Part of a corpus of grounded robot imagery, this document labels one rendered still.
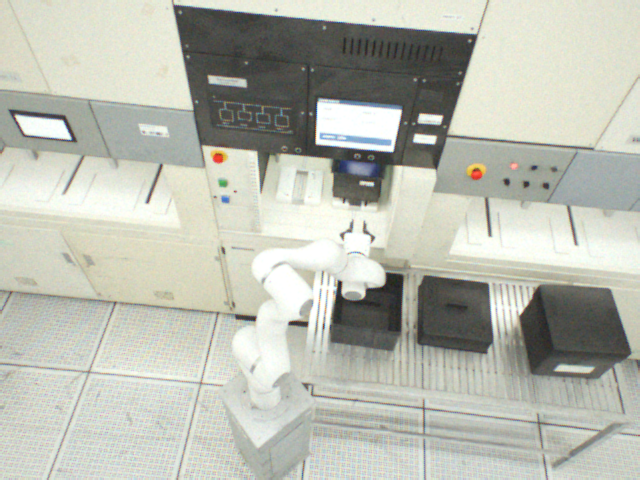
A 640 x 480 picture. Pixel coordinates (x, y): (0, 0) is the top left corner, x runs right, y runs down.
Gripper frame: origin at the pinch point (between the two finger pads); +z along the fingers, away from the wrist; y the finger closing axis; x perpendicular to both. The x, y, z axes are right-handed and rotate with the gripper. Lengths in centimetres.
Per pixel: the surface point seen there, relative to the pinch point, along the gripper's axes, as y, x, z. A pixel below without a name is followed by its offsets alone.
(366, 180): 2.7, -9.2, 32.4
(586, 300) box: 92, -17, -12
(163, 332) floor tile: -100, -119, 1
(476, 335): 53, -33, -25
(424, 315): 31.8, -32.7, -18.3
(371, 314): 10.7, -41.9, -15.5
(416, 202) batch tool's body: 21.4, 7.5, 8.2
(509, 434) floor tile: 92, -119, -34
